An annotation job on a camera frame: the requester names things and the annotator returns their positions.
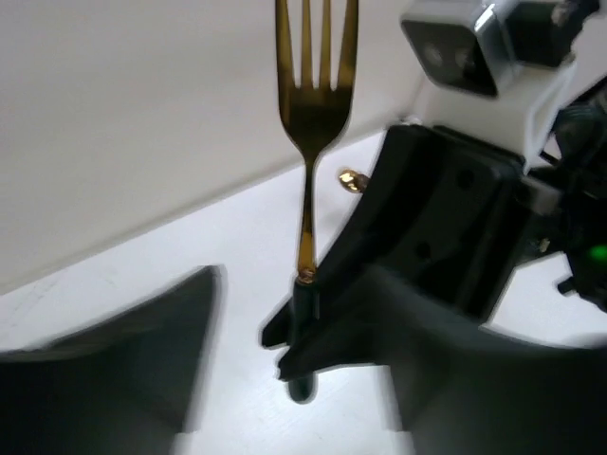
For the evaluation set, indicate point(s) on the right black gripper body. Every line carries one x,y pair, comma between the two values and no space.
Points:
576,227

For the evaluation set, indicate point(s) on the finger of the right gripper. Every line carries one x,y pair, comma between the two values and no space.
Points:
438,224

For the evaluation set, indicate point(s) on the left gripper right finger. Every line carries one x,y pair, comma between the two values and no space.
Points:
460,388

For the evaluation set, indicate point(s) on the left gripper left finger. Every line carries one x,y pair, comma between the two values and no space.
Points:
126,384

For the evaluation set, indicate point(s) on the gold spoon green handle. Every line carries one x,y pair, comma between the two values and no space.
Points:
353,181

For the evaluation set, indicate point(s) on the gold fork green handle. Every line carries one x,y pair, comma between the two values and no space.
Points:
314,116

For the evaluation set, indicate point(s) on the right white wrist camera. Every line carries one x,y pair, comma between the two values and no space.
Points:
481,46

